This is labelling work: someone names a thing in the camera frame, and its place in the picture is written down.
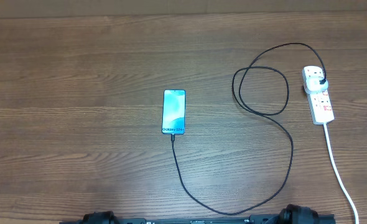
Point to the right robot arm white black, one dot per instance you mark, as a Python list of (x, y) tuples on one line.
[(294, 214)]

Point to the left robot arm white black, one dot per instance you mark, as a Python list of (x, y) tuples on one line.
[(100, 218)]

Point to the blue smartphone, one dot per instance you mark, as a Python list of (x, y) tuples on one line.
[(173, 113)]

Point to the white charger plug adapter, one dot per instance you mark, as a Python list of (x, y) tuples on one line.
[(315, 85)]

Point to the white power strip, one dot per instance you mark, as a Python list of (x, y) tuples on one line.
[(319, 103)]

